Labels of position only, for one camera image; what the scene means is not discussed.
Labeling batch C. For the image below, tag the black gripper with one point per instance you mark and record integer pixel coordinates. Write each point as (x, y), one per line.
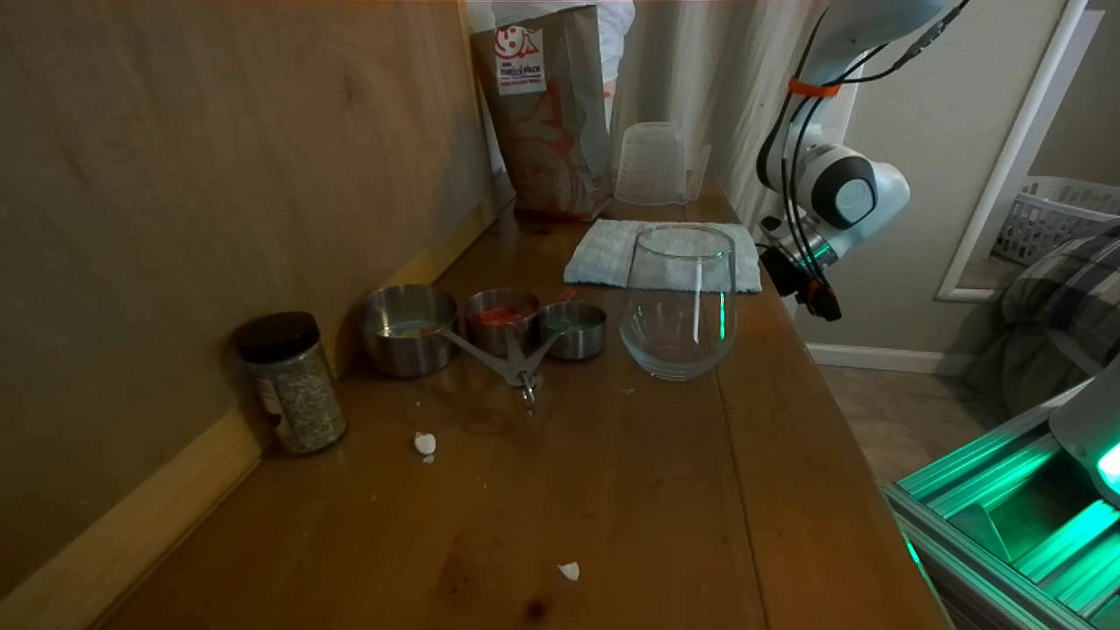
(801, 262)

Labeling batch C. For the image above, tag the light blue cloth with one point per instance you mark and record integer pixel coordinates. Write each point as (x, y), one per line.
(601, 256)

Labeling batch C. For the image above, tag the clear stemless wine glass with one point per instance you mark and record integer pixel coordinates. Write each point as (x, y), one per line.
(676, 315)

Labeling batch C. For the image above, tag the clear plastic measuring jug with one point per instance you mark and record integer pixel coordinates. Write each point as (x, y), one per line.
(651, 163)

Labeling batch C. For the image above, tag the grey plaid blanket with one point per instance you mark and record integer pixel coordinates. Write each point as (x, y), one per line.
(1054, 315)

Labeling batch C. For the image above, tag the white lattice basket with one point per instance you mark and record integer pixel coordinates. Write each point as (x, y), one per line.
(1053, 213)

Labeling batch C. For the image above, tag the white framed mirror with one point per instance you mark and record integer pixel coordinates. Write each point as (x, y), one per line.
(1017, 151)

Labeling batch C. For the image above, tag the small steel measuring cup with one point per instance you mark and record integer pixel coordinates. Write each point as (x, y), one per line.
(580, 335)

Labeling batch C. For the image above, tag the medium steel measuring cup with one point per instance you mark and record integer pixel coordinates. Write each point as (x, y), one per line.
(503, 315)

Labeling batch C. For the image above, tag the brown paper bag red print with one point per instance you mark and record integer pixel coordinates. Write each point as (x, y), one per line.
(556, 115)

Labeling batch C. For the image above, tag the white crumb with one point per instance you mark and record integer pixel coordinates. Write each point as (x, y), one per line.
(424, 443)
(567, 570)

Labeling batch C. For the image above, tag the large steel measuring cup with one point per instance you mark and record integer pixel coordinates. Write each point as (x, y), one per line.
(409, 335)

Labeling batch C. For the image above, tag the glass spice jar dark lid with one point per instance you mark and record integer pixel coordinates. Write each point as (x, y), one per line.
(299, 395)

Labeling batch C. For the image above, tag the green lit aluminium frame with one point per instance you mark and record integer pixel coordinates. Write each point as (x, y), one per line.
(1003, 511)

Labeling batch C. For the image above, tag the white angled mount plate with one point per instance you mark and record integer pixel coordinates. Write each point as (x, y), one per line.
(1091, 430)

